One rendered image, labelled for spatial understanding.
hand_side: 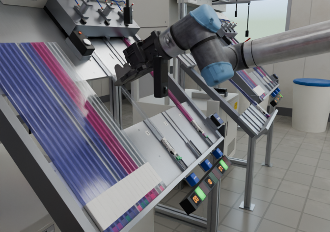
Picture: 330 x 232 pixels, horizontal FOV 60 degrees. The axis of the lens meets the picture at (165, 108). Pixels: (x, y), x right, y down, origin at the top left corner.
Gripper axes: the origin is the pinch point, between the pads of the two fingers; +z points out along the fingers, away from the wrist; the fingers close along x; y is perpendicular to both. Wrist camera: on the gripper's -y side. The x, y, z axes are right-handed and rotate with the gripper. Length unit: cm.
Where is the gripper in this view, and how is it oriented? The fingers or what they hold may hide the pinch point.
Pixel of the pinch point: (120, 85)
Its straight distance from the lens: 89.8
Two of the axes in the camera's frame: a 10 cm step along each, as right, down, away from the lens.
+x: -4.8, 2.1, -8.5
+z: -7.5, 3.9, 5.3
